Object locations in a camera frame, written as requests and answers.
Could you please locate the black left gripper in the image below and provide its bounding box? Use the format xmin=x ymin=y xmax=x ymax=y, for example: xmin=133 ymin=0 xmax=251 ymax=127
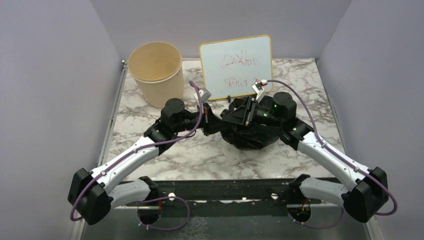
xmin=173 ymin=103 xmax=230 ymax=137

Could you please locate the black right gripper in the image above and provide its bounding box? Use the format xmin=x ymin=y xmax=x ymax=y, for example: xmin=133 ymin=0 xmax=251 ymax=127
xmin=222 ymin=96 xmax=283 ymax=129

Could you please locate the black plastic trash bag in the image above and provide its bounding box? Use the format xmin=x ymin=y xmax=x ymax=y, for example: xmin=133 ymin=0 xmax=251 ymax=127
xmin=220 ymin=99 xmax=280 ymax=151

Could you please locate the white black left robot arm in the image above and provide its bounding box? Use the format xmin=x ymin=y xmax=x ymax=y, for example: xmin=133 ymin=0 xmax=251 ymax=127
xmin=67 ymin=98 xmax=230 ymax=225

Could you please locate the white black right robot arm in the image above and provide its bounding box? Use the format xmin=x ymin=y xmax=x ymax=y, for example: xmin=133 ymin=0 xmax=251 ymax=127
xmin=220 ymin=91 xmax=389 ymax=223

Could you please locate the beige cylindrical trash bin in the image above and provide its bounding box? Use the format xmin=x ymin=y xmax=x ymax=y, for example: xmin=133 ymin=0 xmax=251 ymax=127
xmin=127 ymin=41 xmax=185 ymax=109

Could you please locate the yellow framed whiteboard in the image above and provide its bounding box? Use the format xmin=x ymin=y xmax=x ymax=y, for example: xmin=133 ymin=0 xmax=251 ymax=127
xmin=199 ymin=34 xmax=273 ymax=101

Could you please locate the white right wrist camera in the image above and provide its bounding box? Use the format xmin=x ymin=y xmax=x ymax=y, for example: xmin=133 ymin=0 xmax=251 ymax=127
xmin=251 ymin=79 xmax=268 ymax=103

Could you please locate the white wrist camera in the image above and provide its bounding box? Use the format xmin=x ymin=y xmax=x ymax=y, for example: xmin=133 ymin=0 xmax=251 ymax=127
xmin=193 ymin=87 xmax=212 ymax=104
xmin=251 ymin=79 xmax=268 ymax=103

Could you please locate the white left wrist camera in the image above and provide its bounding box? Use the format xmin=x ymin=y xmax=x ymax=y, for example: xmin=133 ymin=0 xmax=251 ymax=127
xmin=193 ymin=87 xmax=212 ymax=104

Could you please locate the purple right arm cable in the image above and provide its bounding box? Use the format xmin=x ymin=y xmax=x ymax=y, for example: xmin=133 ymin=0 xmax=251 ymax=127
xmin=264 ymin=79 xmax=398 ymax=217

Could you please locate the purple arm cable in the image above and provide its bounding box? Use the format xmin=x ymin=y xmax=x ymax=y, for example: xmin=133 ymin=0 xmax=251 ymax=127
xmin=69 ymin=80 xmax=205 ymax=222
xmin=264 ymin=79 xmax=398 ymax=217

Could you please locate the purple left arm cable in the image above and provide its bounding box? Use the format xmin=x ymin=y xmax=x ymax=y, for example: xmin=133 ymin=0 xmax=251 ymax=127
xmin=69 ymin=80 xmax=205 ymax=222

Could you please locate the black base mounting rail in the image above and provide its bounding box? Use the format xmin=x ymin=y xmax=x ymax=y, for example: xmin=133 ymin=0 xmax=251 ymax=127
xmin=127 ymin=178 xmax=320 ymax=218

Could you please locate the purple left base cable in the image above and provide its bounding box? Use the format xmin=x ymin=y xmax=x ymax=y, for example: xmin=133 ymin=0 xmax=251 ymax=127
xmin=136 ymin=195 xmax=191 ymax=232

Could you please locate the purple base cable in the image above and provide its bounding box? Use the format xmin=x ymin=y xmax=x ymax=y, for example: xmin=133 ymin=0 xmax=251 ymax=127
xmin=287 ymin=205 xmax=345 ymax=230
xmin=136 ymin=195 xmax=191 ymax=232

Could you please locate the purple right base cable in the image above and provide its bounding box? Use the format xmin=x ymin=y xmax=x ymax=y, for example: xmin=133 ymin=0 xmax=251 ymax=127
xmin=287 ymin=205 xmax=345 ymax=230

